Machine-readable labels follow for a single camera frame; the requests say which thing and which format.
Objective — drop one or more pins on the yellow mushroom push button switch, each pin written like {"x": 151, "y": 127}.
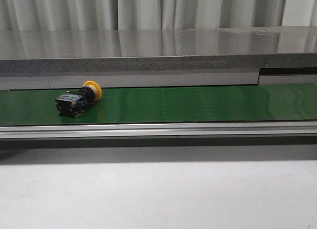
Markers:
{"x": 73, "y": 103}

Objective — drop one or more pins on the green conveyor belt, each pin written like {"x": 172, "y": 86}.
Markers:
{"x": 170, "y": 104}

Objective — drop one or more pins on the grey stone counter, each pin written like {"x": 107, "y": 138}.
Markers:
{"x": 158, "y": 58}

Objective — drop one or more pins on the white pleated curtain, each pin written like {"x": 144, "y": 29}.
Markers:
{"x": 53, "y": 15}

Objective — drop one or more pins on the aluminium conveyor frame rail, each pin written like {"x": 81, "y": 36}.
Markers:
{"x": 157, "y": 130}

